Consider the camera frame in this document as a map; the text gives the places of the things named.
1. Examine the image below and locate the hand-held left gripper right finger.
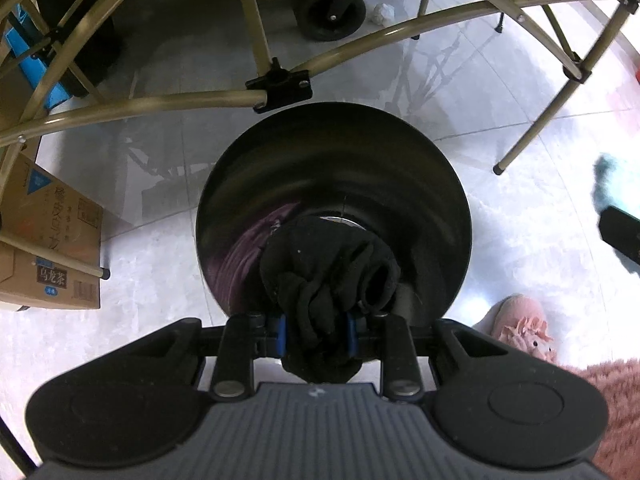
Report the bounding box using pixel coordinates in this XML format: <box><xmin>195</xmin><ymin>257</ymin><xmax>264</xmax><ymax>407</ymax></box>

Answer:
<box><xmin>345</xmin><ymin>310</ymin><xmax>488</xmax><ymax>403</ymax></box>

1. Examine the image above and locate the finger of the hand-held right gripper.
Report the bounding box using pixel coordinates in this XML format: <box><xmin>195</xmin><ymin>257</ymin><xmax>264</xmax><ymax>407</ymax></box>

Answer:
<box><xmin>599</xmin><ymin>205</ymin><xmax>640</xmax><ymax>276</ymax></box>

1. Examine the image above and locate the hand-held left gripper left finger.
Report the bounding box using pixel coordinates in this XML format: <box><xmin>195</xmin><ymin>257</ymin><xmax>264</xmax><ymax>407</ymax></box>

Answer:
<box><xmin>150</xmin><ymin>312</ymin><xmax>290</xmax><ymax>402</ymax></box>

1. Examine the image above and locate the fluffy plush toy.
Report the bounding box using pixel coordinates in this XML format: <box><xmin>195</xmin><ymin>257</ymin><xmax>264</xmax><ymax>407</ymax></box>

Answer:
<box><xmin>591</xmin><ymin>154</ymin><xmax>640</xmax><ymax>216</ymax></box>

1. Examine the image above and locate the black sock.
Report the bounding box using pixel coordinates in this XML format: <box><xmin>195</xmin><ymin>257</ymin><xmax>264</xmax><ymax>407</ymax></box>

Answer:
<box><xmin>259</xmin><ymin>216</ymin><xmax>402</xmax><ymax>385</ymax></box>

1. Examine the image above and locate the purple knitted pouch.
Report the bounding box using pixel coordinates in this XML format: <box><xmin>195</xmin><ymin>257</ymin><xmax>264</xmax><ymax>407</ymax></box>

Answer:
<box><xmin>207</xmin><ymin>202</ymin><xmax>301</xmax><ymax>311</ymax></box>

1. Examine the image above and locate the black round bin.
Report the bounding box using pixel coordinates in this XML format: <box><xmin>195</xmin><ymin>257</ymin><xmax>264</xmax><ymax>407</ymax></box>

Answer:
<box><xmin>195</xmin><ymin>102</ymin><xmax>473</xmax><ymax>363</ymax></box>

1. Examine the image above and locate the pink fluffy slipper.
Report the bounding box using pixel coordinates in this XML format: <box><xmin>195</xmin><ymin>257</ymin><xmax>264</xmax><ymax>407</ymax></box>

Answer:
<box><xmin>472</xmin><ymin>294</ymin><xmax>558</xmax><ymax>363</ymax></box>

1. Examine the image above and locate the pink fuzzy trouser leg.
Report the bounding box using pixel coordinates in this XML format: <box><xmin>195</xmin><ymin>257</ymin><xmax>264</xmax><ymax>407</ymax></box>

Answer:
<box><xmin>565</xmin><ymin>358</ymin><xmax>640</xmax><ymax>480</ymax></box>

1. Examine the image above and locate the printed cardboard box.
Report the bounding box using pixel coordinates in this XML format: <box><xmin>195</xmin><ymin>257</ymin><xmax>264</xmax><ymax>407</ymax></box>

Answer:
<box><xmin>0</xmin><ymin>152</ymin><xmax>105</xmax><ymax>311</ymax></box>

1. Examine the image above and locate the black wagon cart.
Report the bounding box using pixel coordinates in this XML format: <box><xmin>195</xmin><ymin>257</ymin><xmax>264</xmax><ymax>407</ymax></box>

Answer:
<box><xmin>290</xmin><ymin>0</ymin><xmax>368</xmax><ymax>42</ymax></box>

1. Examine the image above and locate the white crumpled paper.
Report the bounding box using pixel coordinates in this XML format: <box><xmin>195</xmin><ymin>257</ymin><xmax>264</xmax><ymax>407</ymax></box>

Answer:
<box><xmin>370</xmin><ymin>2</ymin><xmax>396</xmax><ymax>26</ymax></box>

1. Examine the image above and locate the black bag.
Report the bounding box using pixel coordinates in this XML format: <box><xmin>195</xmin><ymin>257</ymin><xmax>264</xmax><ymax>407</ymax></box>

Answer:
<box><xmin>35</xmin><ymin>0</ymin><xmax>123</xmax><ymax>98</ymax></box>

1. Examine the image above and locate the blue box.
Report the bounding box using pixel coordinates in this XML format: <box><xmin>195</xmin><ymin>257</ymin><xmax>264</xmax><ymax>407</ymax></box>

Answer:
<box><xmin>0</xmin><ymin>2</ymin><xmax>68</xmax><ymax>111</ymax></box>

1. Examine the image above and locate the tan metal table frame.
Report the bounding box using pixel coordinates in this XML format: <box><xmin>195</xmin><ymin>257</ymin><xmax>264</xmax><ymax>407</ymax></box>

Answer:
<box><xmin>0</xmin><ymin>0</ymin><xmax>640</xmax><ymax>281</ymax></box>

